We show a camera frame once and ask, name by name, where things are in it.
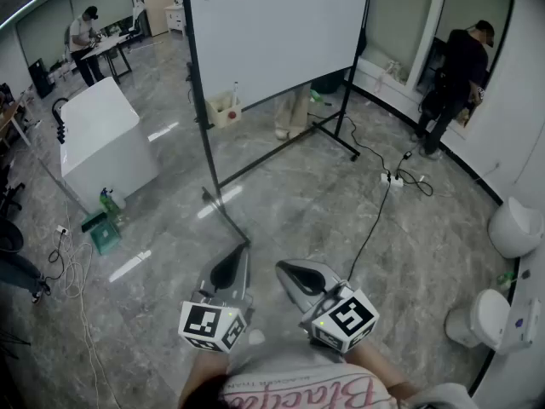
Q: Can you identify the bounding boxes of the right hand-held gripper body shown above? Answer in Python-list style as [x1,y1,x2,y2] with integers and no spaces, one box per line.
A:
[275,258,381,354]

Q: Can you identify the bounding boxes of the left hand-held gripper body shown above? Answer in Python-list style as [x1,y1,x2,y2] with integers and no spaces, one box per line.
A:
[177,244,255,354]

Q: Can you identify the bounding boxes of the beige tray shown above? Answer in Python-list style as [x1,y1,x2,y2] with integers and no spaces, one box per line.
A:
[204,90,244,130]

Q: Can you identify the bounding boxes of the person's right forearm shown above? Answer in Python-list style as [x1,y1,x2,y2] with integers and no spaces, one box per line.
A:
[343,342,425,400]

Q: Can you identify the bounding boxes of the person's left forearm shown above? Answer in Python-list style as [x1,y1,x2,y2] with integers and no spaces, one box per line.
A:
[178,349,233,409]

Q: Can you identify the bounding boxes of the green flat box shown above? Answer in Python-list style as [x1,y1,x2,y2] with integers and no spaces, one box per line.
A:
[80,210,123,256]

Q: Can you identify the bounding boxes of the whiteboard on black stand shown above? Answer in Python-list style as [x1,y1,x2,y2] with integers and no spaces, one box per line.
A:
[181,0,375,247]

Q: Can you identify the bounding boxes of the black rectangular case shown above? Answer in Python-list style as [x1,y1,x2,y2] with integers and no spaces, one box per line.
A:
[26,57,56,100]

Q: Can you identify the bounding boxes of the person's white printed shirt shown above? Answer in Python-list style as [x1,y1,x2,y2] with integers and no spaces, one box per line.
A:
[219,346,472,409]

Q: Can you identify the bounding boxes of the green spray bottle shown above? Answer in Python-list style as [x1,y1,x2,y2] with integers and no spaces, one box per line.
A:
[98,187,124,223]

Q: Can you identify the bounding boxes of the white round basin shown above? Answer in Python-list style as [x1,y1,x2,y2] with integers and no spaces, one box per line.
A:
[487,195,545,260]

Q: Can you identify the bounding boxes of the white desk with black legs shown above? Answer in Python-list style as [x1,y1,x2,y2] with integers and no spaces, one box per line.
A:
[79,32,134,85]

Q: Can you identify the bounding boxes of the white drawer cabinet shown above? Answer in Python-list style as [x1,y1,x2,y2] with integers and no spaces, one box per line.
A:
[163,3,187,37]

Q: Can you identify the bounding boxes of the wooden door panel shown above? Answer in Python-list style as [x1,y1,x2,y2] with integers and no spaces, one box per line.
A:
[140,0,174,37]

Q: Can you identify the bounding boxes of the long black cable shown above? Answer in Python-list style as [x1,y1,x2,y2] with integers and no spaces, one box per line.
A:
[346,183,393,283]

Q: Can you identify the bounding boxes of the looped black cable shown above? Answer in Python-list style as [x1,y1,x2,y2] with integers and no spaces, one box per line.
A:
[394,155,435,198]

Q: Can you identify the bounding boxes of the thin black cable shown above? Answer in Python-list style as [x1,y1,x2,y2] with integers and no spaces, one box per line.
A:
[307,112,391,176]

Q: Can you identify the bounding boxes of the white cable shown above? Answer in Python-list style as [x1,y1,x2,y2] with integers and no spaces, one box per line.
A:
[50,228,114,409]

